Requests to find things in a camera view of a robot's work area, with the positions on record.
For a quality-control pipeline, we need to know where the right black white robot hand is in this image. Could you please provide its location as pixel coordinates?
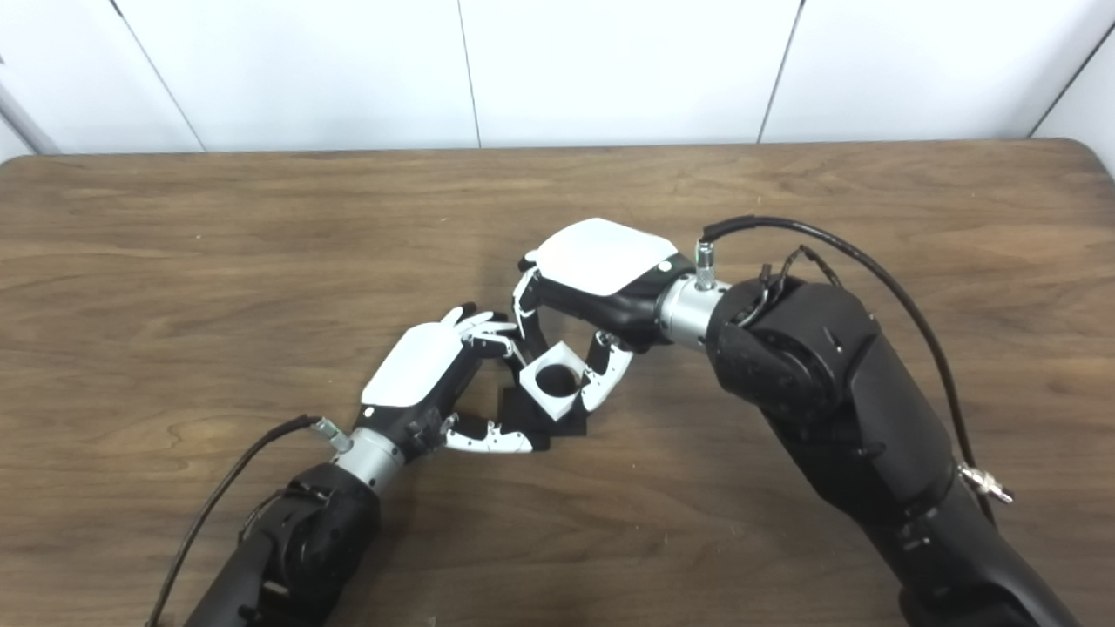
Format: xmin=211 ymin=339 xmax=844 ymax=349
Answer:
xmin=511 ymin=218 xmax=698 ymax=415

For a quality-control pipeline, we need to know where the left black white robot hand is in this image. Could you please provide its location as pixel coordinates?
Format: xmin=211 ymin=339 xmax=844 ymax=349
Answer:
xmin=357 ymin=303 xmax=534 ymax=458

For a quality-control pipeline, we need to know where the black peg with square base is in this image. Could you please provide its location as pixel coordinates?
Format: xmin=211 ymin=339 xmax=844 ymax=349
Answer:
xmin=498 ymin=383 xmax=589 ymax=452

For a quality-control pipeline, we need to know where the white square piece with hole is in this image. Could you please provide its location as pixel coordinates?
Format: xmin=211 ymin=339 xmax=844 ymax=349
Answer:
xmin=519 ymin=341 xmax=586 ymax=421

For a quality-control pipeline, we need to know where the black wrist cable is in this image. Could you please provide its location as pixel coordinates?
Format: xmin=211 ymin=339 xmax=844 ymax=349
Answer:
xmin=699 ymin=215 xmax=1016 ymax=523
xmin=144 ymin=415 xmax=354 ymax=627

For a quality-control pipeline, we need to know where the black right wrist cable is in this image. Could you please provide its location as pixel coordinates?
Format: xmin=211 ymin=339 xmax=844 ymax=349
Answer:
xmin=699 ymin=215 xmax=1016 ymax=523

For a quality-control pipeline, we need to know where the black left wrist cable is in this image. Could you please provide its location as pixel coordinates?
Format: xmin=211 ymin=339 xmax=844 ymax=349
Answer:
xmin=144 ymin=415 xmax=354 ymax=627

